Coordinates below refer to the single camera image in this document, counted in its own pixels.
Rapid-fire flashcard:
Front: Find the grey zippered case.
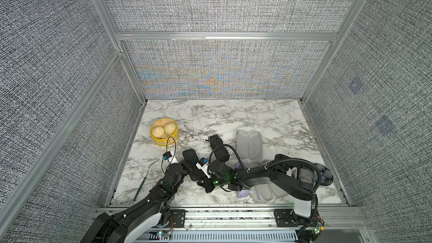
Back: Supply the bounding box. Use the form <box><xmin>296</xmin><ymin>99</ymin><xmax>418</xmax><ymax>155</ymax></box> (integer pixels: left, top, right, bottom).
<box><xmin>182</xmin><ymin>149</ymin><xmax>205</xmax><ymax>182</ymax></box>

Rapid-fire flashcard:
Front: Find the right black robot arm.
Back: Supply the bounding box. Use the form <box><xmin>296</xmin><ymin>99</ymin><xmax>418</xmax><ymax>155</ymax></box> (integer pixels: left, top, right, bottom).
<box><xmin>196</xmin><ymin>154</ymin><xmax>322</xmax><ymax>226</ymax></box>

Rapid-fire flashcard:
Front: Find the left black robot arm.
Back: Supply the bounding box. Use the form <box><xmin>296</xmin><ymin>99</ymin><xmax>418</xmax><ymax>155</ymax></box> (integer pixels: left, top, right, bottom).
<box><xmin>81</xmin><ymin>162</ymin><xmax>191</xmax><ymax>243</ymax></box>

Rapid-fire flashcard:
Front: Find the black folded umbrella centre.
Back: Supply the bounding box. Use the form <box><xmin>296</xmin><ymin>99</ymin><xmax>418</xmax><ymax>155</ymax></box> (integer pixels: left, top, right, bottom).
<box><xmin>209</xmin><ymin>135</ymin><xmax>230</xmax><ymax>162</ymax></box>

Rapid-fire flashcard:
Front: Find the purple folded umbrella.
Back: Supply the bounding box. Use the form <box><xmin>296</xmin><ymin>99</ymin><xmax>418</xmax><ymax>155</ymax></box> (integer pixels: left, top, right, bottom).
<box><xmin>234</xmin><ymin>162</ymin><xmax>250</xmax><ymax>199</ymax></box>

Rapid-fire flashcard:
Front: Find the grey open case back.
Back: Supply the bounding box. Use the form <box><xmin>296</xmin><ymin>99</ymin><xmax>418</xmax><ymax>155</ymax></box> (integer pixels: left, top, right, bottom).
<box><xmin>236</xmin><ymin>130</ymin><xmax>263</xmax><ymax>160</ymax></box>

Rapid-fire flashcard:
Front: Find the grey open case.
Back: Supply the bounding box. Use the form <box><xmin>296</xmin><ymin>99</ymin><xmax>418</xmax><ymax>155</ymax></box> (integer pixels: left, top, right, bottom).
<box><xmin>252</xmin><ymin>183</ymin><xmax>291</xmax><ymax>203</ymax></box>
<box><xmin>236</xmin><ymin>130</ymin><xmax>263</xmax><ymax>160</ymax></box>

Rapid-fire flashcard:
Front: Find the yellow bamboo steamer basket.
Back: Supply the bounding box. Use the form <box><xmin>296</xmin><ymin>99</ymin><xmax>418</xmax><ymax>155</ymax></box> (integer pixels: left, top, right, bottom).
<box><xmin>150</xmin><ymin>118</ymin><xmax>179</xmax><ymax>146</ymax></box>

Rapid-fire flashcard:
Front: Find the left steamed bun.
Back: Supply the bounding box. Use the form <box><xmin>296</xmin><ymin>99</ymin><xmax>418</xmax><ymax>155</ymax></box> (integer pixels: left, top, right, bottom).
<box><xmin>151</xmin><ymin>126</ymin><xmax>165</xmax><ymax>139</ymax></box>

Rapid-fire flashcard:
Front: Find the steamed bun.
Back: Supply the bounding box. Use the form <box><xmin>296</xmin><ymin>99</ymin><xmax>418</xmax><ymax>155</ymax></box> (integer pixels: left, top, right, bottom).
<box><xmin>164</xmin><ymin>121</ymin><xmax>177</xmax><ymax>136</ymax></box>
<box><xmin>151</xmin><ymin>126</ymin><xmax>165</xmax><ymax>139</ymax></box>

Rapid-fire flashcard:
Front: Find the right steamed bun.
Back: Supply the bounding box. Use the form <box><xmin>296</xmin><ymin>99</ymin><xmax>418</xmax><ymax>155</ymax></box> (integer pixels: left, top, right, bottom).
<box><xmin>164</xmin><ymin>121</ymin><xmax>177</xmax><ymax>136</ymax></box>

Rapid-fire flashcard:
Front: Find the grey open case right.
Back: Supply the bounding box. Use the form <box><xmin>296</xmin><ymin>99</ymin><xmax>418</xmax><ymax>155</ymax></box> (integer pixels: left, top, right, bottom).
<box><xmin>252</xmin><ymin>183</ymin><xmax>291</xmax><ymax>203</ymax></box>

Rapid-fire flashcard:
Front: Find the dark round flower dish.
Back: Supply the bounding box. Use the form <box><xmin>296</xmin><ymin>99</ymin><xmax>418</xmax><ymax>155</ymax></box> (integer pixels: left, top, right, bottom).
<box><xmin>315</xmin><ymin>163</ymin><xmax>334</xmax><ymax>186</ymax></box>

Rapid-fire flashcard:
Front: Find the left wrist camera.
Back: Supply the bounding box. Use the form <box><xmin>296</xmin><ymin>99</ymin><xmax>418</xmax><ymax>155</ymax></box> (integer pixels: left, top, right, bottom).
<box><xmin>163</xmin><ymin>151</ymin><xmax>178</xmax><ymax>164</ymax></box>

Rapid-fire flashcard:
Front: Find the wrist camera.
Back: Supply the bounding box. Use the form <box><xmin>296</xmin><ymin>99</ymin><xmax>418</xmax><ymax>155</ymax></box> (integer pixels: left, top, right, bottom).
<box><xmin>163</xmin><ymin>151</ymin><xmax>178</xmax><ymax>164</ymax></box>
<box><xmin>196</xmin><ymin>157</ymin><xmax>211</xmax><ymax>178</ymax></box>

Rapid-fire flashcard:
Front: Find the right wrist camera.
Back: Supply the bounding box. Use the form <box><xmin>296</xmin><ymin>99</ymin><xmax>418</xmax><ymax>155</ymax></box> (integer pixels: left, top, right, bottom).
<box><xmin>196</xmin><ymin>157</ymin><xmax>211</xmax><ymax>178</ymax></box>

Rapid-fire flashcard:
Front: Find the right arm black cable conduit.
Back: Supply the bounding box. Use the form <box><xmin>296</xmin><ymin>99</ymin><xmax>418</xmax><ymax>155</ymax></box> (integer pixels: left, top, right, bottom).
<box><xmin>207</xmin><ymin>143</ymin><xmax>323</xmax><ymax>223</ymax></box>

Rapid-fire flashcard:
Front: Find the green handled tool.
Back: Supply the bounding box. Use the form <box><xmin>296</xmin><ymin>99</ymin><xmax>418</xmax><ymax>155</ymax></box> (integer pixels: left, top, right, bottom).
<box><xmin>132</xmin><ymin>160</ymin><xmax>158</xmax><ymax>202</ymax></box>

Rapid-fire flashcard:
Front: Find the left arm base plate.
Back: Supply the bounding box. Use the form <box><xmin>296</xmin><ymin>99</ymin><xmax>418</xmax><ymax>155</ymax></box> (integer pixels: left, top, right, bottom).
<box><xmin>157</xmin><ymin>209</ymin><xmax>186</xmax><ymax>228</ymax></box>

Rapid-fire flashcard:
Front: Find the aluminium front rail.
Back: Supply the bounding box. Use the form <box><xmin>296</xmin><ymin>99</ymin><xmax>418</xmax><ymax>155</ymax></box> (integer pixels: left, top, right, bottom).
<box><xmin>171</xmin><ymin>204</ymin><xmax>372</xmax><ymax>230</ymax></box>

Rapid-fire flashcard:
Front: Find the white vented cable tray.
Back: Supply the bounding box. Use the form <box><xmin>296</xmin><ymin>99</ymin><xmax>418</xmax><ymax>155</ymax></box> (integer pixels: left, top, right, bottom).
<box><xmin>143</xmin><ymin>230</ymin><xmax>299</xmax><ymax>243</ymax></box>

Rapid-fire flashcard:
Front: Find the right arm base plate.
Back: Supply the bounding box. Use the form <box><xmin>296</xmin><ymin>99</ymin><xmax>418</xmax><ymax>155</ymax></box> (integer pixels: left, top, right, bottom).
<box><xmin>273</xmin><ymin>209</ymin><xmax>300</xmax><ymax>228</ymax></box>

